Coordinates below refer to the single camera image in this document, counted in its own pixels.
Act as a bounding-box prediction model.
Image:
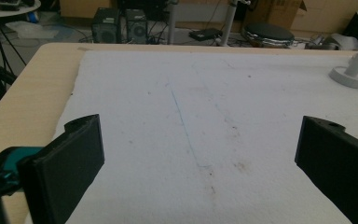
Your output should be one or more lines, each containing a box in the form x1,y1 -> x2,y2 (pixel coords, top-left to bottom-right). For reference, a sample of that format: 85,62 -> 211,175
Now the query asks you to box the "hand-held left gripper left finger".
18,113 -> 105,224

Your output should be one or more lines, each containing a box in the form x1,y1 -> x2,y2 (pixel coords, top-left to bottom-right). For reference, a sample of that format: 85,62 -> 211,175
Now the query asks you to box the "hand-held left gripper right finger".
294,115 -> 358,224

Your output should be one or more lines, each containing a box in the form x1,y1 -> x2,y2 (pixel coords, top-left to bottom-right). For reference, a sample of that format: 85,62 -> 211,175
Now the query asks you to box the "white stand with hook post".
328,9 -> 358,90

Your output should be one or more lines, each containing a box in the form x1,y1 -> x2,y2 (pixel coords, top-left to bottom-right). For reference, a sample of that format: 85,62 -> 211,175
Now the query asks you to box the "grey desk leg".
167,0 -> 180,45

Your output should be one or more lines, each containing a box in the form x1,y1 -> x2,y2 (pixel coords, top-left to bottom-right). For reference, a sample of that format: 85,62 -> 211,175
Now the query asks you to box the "round white table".
0,0 -> 42,19

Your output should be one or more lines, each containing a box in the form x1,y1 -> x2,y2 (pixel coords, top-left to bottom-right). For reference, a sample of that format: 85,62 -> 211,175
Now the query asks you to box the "black speaker box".
91,7 -> 121,44

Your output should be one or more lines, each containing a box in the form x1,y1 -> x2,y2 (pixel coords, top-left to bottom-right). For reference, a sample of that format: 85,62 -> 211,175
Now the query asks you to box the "white desk leg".
219,0 -> 241,47

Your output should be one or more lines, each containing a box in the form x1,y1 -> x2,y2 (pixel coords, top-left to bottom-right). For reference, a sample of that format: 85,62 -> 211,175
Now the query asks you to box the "black round stool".
242,21 -> 296,49

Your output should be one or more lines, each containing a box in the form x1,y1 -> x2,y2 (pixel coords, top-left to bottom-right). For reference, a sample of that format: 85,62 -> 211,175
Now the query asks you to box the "clear plastic bag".
6,21 -> 60,40

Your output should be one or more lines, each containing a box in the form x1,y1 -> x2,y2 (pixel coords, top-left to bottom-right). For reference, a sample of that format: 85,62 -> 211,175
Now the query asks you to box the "flat black box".
188,27 -> 224,42

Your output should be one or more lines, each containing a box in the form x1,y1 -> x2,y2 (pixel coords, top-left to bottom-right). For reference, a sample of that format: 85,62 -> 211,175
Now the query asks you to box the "small black computer tower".
125,8 -> 148,45

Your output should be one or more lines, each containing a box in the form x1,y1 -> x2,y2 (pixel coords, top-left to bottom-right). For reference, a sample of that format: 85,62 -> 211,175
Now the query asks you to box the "white felt mat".
24,49 -> 358,224

